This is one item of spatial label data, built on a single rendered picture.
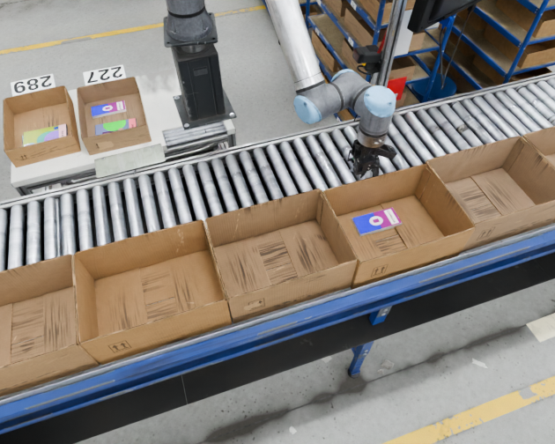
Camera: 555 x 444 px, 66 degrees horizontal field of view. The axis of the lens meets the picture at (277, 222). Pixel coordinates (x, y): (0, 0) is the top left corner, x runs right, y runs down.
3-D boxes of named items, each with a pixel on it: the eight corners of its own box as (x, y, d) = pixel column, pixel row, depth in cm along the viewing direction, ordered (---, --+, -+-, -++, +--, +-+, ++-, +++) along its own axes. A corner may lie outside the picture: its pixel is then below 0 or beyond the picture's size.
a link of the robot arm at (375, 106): (381, 79, 125) (404, 97, 120) (373, 113, 135) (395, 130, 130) (356, 90, 122) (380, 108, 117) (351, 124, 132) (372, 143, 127)
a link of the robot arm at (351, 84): (324, 74, 128) (350, 96, 122) (353, 62, 132) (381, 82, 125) (321, 99, 136) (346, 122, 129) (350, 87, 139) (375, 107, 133)
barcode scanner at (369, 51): (347, 67, 188) (354, 44, 180) (371, 65, 192) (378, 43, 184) (354, 75, 185) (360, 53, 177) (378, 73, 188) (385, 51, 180)
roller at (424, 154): (388, 117, 209) (393, 122, 212) (446, 194, 179) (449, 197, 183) (396, 110, 207) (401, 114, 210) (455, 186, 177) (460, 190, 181)
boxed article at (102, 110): (92, 109, 209) (91, 107, 208) (124, 102, 212) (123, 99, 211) (92, 119, 205) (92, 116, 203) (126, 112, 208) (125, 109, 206)
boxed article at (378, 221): (351, 220, 151) (351, 218, 150) (391, 210, 154) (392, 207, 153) (359, 237, 147) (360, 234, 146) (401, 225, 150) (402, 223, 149)
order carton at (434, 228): (415, 194, 159) (427, 162, 146) (458, 257, 143) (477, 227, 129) (317, 221, 152) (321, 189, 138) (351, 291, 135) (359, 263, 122)
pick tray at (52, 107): (73, 101, 213) (64, 85, 205) (81, 151, 192) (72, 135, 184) (13, 114, 207) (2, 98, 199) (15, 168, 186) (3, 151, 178)
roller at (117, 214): (121, 185, 187) (117, 177, 182) (136, 285, 157) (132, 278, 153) (109, 188, 186) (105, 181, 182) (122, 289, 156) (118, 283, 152)
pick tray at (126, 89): (140, 92, 217) (135, 76, 209) (152, 141, 196) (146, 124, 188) (83, 104, 212) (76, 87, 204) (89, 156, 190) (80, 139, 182)
